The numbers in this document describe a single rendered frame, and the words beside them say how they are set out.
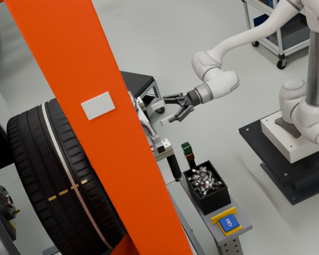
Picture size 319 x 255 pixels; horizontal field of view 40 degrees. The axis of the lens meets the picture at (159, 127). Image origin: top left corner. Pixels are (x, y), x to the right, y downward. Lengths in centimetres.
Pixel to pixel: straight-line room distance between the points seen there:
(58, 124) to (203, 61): 83
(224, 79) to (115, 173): 99
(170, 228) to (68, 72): 64
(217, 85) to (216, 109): 127
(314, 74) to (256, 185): 93
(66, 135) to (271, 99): 200
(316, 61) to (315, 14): 23
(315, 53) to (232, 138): 122
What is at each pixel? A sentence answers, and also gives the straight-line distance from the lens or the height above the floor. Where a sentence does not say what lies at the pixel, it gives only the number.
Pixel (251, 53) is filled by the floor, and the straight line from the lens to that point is 384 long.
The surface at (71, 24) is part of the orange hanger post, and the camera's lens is 98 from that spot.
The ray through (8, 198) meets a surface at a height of 87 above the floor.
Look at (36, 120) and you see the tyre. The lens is 170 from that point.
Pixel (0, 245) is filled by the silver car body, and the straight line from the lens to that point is 149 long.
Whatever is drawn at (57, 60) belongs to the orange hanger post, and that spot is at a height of 162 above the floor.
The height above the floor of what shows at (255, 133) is 30.
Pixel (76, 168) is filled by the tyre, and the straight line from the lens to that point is 156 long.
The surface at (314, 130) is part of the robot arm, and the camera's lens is 215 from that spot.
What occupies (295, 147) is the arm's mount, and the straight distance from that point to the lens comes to 236.
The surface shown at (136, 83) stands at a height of 34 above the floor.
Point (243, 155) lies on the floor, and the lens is 292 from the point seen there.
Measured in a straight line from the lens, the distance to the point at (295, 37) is 353.
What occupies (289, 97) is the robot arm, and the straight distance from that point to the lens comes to 229.
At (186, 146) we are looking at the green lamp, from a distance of 209.
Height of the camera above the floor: 205
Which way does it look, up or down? 38 degrees down
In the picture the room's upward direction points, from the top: 20 degrees counter-clockwise
